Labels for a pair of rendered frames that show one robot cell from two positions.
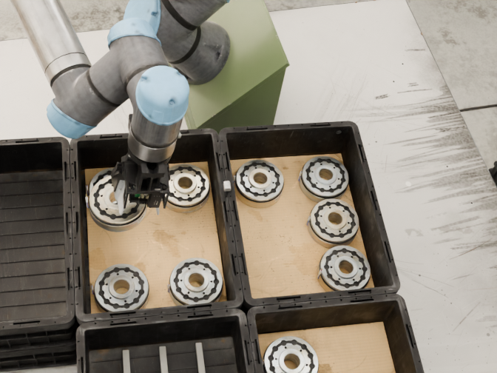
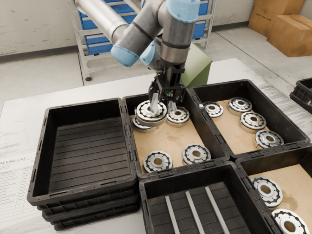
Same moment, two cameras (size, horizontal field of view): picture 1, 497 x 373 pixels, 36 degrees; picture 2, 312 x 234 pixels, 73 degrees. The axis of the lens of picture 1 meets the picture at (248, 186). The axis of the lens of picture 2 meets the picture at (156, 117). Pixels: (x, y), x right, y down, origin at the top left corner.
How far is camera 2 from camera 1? 0.78 m
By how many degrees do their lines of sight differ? 15
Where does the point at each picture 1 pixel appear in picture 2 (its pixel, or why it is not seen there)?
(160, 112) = (185, 9)
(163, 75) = not seen: outside the picture
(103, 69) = (141, 13)
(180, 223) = (179, 132)
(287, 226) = (230, 126)
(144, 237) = (163, 139)
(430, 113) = (263, 88)
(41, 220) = (111, 138)
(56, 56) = (113, 22)
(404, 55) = (244, 73)
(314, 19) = not seen: hidden behind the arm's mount
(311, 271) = (250, 144)
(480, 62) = not seen: hidden behind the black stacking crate
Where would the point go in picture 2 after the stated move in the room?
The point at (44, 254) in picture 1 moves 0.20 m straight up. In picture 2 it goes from (114, 153) to (105, 114)
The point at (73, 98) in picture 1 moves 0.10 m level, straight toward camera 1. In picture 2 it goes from (125, 36) to (134, 52)
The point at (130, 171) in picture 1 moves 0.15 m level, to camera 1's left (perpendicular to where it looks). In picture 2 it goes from (161, 80) to (109, 77)
